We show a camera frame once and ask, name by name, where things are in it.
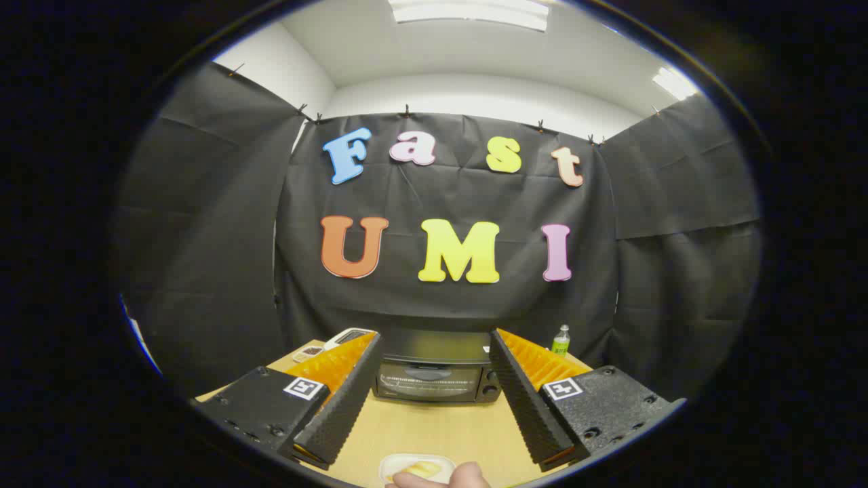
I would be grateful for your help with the green drink bottle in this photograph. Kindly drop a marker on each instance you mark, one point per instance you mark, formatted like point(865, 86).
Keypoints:
point(560, 344)

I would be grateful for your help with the black backdrop cloth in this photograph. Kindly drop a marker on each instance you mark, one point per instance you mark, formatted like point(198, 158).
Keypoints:
point(441, 305)

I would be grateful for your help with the white pop-up toaster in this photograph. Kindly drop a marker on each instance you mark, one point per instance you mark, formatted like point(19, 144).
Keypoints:
point(347, 335)

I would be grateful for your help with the small ceiling light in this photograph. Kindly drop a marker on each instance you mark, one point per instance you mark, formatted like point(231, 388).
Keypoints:
point(673, 84)

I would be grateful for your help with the long ceiling light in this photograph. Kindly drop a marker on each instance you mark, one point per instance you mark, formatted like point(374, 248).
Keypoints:
point(468, 12)

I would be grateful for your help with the white plate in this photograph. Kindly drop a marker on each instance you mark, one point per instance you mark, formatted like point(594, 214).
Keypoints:
point(393, 464)

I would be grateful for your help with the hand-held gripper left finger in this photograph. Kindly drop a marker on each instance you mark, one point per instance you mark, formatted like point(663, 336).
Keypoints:
point(342, 403)

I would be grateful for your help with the black toaster oven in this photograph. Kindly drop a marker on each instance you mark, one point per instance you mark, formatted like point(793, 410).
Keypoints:
point(434, 352)

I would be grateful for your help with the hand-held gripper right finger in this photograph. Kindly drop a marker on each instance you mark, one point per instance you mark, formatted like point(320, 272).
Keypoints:
point(529, 407)

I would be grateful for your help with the golden bread roll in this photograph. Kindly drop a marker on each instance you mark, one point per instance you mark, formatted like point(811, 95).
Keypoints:
point(422, 469)

